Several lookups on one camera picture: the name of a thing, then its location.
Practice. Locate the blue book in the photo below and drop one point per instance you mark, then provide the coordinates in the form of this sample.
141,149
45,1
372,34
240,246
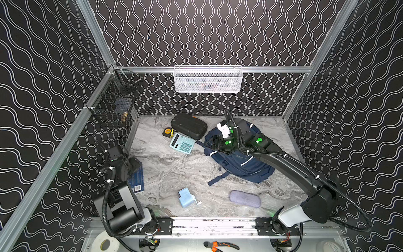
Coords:
136,181

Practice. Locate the yellow black tape measure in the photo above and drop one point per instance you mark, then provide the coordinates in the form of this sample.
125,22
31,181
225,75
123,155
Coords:
168,132

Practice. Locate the black zippered case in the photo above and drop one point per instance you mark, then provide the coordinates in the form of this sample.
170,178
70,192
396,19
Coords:
189,125

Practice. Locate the white roll right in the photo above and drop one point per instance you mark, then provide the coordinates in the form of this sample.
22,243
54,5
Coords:
328,246

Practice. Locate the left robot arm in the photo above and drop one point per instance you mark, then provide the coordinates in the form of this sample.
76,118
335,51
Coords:
120,210

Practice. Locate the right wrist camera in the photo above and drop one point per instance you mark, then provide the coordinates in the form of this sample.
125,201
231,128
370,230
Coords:
225,130

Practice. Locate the black wire basket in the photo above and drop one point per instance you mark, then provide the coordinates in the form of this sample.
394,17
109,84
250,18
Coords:
114,107

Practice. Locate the white tape roll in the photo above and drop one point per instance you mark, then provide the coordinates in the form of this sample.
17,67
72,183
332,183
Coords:
105,243

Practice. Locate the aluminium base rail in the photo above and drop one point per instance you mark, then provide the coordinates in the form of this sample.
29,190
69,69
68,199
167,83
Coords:
228,227

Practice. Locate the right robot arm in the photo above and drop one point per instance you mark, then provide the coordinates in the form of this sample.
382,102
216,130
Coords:
322,193

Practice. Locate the navy blue backpack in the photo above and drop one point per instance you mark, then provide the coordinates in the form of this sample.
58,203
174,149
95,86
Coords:
238,164

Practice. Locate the purple glasses case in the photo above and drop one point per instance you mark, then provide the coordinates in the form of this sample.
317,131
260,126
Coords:
244,198

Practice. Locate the light blue pencil sharpener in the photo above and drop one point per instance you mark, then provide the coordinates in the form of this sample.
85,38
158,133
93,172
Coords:
186,198

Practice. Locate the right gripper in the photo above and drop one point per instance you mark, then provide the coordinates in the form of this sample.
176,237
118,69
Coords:
219,138

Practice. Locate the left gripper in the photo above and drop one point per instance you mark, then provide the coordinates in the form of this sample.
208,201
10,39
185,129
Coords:
114,154

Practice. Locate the teal calculator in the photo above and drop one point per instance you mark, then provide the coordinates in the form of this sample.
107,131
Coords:
182,143

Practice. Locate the orange handled pliers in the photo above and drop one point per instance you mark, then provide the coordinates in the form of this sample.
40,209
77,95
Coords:
214,246

